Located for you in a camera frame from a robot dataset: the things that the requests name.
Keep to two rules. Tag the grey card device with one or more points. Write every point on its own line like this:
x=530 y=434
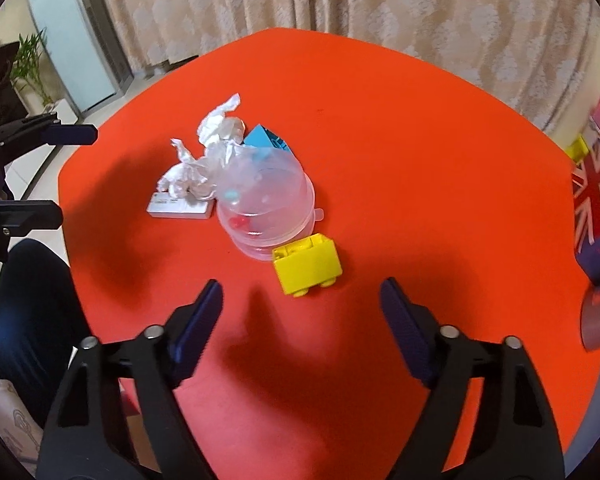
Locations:
x=172 y=208

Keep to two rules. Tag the white tissue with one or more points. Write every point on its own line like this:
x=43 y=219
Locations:
x=210 y=152

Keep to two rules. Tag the flag print tissue box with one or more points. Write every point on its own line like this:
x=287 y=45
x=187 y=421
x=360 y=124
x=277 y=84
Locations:
x=595 y=200

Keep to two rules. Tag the green potted plant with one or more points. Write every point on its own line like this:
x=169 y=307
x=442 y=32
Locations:
x=30 y=67

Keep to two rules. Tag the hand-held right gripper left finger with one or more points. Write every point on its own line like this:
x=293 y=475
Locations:
x=196 y=327

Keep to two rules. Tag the white air conditioner cabinet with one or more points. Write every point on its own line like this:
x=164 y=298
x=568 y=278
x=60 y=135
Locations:
x=65 y=35

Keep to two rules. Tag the person's dark trouser leg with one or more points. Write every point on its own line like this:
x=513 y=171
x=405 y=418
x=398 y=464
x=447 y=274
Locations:
x=35 y=320

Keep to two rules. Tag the blue toy block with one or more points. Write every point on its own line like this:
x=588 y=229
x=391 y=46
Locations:
x=267 y=139

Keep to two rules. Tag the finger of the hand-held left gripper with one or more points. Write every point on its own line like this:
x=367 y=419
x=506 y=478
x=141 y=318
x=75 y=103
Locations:
x=72 y=134
x=32 y=214

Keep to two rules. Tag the clear round plastic container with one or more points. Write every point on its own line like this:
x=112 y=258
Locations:
x=270 y=195

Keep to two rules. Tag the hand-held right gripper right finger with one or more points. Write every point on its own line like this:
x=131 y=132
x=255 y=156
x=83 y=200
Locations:
x=405 y=325

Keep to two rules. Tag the beige patterned cloth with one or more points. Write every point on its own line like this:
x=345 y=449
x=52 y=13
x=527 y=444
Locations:
x=10 y=415

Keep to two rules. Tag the yellow toy block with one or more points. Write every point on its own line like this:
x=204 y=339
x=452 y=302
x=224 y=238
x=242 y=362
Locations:
x=307 y=262

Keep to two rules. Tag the yellow plastic stool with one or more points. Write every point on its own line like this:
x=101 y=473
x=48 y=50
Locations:
x=577 y=149

